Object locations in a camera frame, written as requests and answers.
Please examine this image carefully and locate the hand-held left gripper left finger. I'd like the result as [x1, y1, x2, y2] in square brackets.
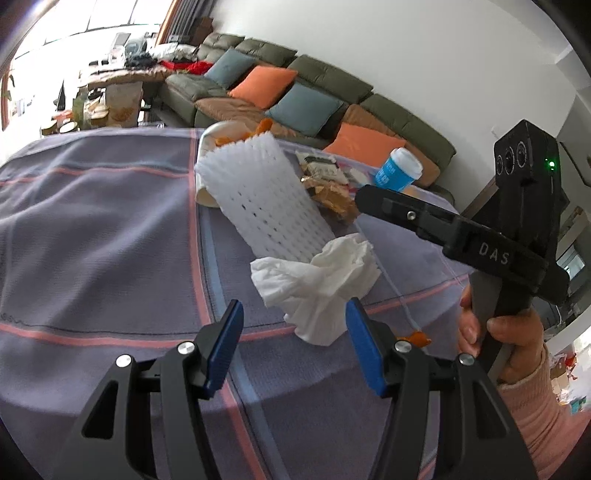
[50, 299, 245, 480]

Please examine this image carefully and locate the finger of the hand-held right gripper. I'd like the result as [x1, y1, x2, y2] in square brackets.
[355, 185, 457, 250]

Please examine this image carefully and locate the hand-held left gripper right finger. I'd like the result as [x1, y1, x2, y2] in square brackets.
[345, 298, 539, 480]

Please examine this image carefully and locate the orange peel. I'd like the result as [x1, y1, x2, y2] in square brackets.
[398, 331, 433, 350]
[247, 117, 274, 139]

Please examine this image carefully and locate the white tissue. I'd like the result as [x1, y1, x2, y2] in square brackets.
[250, 233, 383, 347]

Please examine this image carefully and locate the white foam fruit net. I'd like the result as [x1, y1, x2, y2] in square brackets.
[196, 131, 340, 261]

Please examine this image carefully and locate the person's right forearm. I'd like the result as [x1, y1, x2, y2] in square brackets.
[496, 355, 591, 480]

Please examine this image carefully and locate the person's right hand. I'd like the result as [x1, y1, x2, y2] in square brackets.
[458, 284, 548, 385]

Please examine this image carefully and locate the blue cup with white lid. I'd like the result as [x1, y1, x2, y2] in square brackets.
[373, 148, 423, 191]

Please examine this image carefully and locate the brown snack wrapper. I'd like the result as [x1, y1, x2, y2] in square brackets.
[302, 178, 361, 224]

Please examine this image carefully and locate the orange cushion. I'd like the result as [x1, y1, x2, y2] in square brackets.
[228, 65, 298, 110]
[322, 122, 407, 169]

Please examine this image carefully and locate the black and white snack wrapper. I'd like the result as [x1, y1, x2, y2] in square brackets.
[295, 150, 352, 183]

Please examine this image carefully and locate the teal cushion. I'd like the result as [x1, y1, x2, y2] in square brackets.
[265, 83, 345, 138]
[203, 48, 257, 90]

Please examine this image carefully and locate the green sofa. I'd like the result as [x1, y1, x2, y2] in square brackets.
[164, 32, 458, 206]

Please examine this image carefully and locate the white paper bowl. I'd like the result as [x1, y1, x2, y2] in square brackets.
[198, 120, 273, 155]

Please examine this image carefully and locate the brown sofa throw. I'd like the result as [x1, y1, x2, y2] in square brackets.
[194, 97, 441, 188]

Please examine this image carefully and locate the red cloth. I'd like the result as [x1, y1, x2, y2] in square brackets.
[161, 59, 208, 75]

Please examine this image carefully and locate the brown paper bag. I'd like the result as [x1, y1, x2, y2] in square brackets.
[105, 82, 143, 127]

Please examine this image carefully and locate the brown cardboard box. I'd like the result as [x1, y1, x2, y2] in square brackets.
[191, 17, 214, 44]

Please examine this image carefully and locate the group of glass jars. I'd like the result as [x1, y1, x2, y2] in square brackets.
[41, 83, 112, 134]

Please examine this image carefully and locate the white clothes pile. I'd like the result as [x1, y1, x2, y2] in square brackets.
[152, 42, 197, 63]

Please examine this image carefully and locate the orange and grey curtain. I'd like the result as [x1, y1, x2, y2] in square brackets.
[159, 0, 218, 44]

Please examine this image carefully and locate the large balcony window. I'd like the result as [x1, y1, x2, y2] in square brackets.
[14, 0, 171, 61]

